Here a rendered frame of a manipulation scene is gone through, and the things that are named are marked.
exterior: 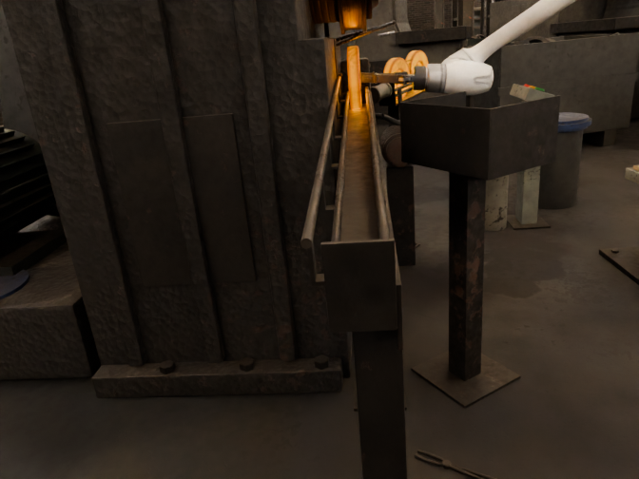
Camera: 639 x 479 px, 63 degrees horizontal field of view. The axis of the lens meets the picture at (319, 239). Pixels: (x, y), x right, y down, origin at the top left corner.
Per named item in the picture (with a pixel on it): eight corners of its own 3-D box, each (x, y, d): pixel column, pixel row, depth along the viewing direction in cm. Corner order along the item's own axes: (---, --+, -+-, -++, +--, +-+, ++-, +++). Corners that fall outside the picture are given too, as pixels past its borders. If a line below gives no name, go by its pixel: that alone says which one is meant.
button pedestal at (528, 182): (514, 232, 232) (522, 88, 210) (501, 215, 254) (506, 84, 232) (552, 230, 230) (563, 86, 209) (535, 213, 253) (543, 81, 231)
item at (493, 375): (480, 421, 122) (490, 108, 97) (407, 369, 144) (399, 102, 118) (538, 388, 131) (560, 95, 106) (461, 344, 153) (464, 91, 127)
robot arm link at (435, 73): (439, 91, 173) (421, 91, 173) (442, 63, 170) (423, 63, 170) (444, 94, 165) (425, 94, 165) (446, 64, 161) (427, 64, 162)
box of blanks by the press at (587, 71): (495, 162, 356) (499, 41, 328) (445, 142, 432) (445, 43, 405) (629, 143, 371) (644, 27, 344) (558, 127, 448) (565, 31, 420)
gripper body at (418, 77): (426, 91, 165) (396, 91, 166) (422, 88, 173) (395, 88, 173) (428, 67, 162) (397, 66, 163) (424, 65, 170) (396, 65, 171)
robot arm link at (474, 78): (444, 98, 164) (438, 92, 177) (494, 98, 163) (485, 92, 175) (447, 62, 160) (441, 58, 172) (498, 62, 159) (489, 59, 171)
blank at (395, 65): (379, 62, 195) (388, 61, 192) (401, 54, 205) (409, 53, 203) (384, 104, 201) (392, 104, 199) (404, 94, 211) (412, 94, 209)
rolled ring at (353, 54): (358, 45, 165) (348, 46, 165) (357, 46, 147) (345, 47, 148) (362, 105, 171) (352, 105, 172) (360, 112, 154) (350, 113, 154)
